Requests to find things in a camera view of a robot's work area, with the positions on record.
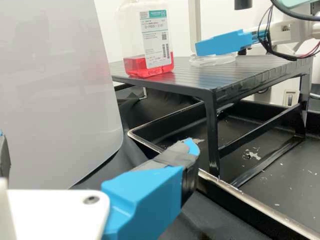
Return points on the petri dish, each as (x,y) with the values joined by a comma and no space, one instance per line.
(212,60)

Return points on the black tray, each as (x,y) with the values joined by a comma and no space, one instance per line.
(262,160)

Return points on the red liquid bottle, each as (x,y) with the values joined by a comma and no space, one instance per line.
(147,45)

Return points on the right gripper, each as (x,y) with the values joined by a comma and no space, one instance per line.
(282,31)

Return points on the white wall socket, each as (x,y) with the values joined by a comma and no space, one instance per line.
(290,97)

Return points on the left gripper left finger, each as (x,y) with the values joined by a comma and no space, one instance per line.
(4,157)

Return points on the black platform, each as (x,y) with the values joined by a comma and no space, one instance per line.
(200,75)

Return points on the white box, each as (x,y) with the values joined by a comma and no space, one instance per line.
(55,87)

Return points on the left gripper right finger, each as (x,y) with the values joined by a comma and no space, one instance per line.
(147,190)

